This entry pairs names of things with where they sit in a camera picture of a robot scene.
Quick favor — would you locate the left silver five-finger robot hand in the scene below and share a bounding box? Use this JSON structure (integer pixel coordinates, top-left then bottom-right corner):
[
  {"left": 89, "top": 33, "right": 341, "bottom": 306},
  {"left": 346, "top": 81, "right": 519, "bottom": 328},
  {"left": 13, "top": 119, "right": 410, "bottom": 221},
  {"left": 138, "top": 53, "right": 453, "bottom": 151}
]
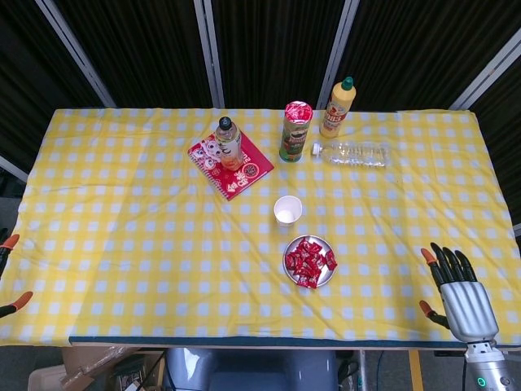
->
[{"left": 0, "top": 233, "right": 33, "bottom": 319}]

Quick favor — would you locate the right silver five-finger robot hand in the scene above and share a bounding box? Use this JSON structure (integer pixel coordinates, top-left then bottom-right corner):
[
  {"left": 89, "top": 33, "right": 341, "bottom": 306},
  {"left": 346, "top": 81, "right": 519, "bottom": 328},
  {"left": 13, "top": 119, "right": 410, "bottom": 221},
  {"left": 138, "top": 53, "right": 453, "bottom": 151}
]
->
[{"left": 418, "top": 242, "right": 500, "bottom": 345}]

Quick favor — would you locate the round steel plate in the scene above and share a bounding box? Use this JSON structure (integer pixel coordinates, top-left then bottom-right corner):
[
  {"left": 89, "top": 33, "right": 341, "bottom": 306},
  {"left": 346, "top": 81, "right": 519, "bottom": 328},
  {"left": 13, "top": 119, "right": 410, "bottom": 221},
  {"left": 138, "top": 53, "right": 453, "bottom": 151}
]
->
[{"left": 282, "top": 235, "right": 339, "bottom": 290}]

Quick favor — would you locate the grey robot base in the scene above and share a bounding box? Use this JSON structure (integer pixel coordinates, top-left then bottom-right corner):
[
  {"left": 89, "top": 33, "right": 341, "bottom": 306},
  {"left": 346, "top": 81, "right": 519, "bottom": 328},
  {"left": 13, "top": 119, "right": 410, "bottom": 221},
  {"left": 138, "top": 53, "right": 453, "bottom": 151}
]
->
[{"left": 164, "top": 347, "right": 339, "bottom": 391}]

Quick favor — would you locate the white paper cup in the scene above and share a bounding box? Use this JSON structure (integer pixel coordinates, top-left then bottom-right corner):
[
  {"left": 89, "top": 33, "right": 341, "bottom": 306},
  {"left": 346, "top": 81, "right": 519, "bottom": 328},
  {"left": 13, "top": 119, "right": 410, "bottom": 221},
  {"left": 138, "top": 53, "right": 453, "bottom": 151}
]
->
[{"left": 273, "top": 195, "right": 304, "bottom": 227}]

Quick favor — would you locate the yellow white checkered tablecloth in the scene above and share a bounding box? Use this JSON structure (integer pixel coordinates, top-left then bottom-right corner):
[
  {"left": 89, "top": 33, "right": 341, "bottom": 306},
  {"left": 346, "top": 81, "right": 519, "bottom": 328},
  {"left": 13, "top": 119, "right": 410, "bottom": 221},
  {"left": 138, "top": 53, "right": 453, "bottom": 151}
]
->
[{"left": 0, "top": 106, "right": 521, "bottom": 347}]

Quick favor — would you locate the metal table leg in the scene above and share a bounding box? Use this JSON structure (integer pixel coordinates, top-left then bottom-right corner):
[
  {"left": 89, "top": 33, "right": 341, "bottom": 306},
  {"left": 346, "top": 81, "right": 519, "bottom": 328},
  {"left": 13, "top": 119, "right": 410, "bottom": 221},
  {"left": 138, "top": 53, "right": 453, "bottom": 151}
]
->
[{"left": 357, "top": 349, "right": 370, "bottom": 391}]

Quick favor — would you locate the brown cardboard box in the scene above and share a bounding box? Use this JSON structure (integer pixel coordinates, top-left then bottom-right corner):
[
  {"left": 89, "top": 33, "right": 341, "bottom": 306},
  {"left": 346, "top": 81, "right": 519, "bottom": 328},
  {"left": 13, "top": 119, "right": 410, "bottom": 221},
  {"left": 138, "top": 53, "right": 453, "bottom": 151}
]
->
[{"left": 27, "top": 345, "right": 164, "bottom": 391}]

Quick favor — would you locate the clear empty water bottle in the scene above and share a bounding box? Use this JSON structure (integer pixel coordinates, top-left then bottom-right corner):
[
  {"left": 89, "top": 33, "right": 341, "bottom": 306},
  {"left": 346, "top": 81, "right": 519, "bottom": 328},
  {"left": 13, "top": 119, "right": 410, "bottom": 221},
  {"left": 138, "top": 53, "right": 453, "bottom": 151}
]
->
[{"left": 311, "top": 140, "right": 392, "bottom": 169}]

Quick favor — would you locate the wooden table with dark edge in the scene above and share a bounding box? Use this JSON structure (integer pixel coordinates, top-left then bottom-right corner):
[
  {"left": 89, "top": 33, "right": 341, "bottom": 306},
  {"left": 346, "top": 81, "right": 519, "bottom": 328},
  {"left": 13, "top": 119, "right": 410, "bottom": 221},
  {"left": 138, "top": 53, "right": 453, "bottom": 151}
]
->
[{"left": 68, "top": 336, "right": 521, "bottom": 354}]

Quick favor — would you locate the yellow squeeze bottle green cap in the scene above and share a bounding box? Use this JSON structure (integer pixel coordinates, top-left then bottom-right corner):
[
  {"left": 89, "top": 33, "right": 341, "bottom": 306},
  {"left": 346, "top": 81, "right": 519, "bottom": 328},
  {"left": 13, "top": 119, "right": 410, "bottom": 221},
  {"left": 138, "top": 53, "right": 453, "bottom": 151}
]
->
[{"left": 319, "top": 76, "right": 357, "bottom": 139}]

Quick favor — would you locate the orange drink plastic bottle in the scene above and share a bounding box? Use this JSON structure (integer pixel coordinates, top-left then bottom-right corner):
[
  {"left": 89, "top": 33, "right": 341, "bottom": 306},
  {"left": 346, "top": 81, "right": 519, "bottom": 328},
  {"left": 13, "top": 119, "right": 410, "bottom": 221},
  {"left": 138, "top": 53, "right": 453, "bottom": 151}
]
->
[{"left": 214, "top": 116, "right": 244, "bottom": 171}]

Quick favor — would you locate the green Pringles can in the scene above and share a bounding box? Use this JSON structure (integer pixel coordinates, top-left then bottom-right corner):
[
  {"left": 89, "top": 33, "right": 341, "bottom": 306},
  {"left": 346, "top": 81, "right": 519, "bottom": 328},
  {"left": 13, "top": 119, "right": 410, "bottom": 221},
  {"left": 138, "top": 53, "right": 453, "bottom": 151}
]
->
[{"left": 278, "top": 100, "right": 314, "bottom": 163}]

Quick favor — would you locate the red spiral notebook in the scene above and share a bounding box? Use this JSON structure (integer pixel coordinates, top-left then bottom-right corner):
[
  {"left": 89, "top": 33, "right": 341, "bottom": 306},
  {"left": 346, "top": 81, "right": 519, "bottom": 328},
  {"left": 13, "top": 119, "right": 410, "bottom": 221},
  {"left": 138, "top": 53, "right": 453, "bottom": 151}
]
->
[{"left": 186, "top": 130, "right": 276, "bottom": 202}]

